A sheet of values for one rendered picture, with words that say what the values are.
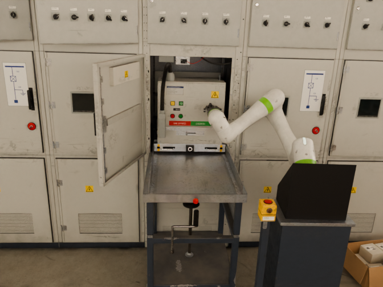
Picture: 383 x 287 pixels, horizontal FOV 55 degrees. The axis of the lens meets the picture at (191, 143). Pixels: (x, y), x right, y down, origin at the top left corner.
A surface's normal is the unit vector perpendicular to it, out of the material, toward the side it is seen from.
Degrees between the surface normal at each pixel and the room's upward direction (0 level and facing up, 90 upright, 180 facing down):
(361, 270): 76
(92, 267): 0
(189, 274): 0
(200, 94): 90
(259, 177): 90
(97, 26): 90
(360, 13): 90
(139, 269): 0
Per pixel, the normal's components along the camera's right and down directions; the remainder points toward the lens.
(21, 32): 0.43, 0.31
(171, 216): 0.06, 0.33
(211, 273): 0.04, -0.94
